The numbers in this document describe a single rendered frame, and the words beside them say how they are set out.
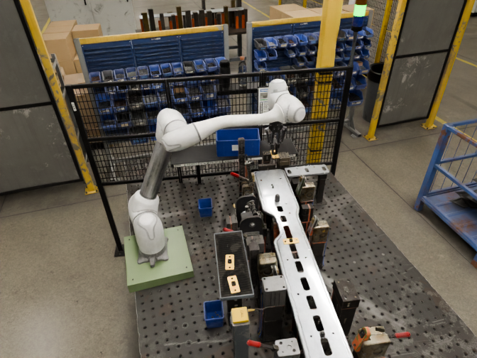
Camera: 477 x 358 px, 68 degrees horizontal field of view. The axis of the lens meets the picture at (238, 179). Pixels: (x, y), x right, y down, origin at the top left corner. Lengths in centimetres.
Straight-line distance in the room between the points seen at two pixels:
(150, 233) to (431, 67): 403
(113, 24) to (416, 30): 588
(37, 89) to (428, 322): 342
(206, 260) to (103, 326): 107
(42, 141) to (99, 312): 178
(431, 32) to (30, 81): 417
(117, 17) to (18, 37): 495
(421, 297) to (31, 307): 274
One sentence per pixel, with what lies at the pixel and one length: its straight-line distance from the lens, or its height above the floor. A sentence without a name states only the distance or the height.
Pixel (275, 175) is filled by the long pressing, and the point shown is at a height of 100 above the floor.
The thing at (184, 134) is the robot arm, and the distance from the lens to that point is 179.
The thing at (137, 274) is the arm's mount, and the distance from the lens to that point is 217.
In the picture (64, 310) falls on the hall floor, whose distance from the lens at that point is 318.
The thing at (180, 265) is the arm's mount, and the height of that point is 76.
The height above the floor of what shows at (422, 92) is 53.
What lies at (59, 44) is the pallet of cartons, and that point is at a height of 98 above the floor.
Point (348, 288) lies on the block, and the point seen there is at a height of 103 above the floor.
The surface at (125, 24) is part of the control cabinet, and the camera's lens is 840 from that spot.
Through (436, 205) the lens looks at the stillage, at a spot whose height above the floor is 17.
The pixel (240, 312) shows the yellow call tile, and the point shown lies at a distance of 147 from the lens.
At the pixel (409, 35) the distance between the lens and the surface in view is 467.
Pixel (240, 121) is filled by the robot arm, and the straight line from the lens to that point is 181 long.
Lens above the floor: 240
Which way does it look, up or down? 37 degrees down
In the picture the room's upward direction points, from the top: 1 degrees counter-clockwise
